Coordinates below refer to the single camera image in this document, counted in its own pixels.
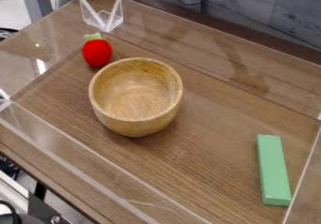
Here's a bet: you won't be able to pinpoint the clear acrylic corner bracket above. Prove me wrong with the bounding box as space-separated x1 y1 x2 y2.
79 0 124 33

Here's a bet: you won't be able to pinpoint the red plush strawberry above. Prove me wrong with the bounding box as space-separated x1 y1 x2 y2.
81 33 112 67

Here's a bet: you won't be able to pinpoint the clear acrylic enclosure walls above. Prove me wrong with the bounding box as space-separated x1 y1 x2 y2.
0 0 321 224

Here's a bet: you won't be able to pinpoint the green rectangular block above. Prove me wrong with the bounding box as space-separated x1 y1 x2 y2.
256 134 291 206

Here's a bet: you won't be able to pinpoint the black clamp with bolt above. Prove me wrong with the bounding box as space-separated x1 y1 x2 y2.
28 193 72 224

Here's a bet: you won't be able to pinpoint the light wooden bowl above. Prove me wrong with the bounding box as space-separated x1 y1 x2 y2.
89 57 183 137

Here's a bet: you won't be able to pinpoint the black cable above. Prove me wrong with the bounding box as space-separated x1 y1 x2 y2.
0 200 22 224

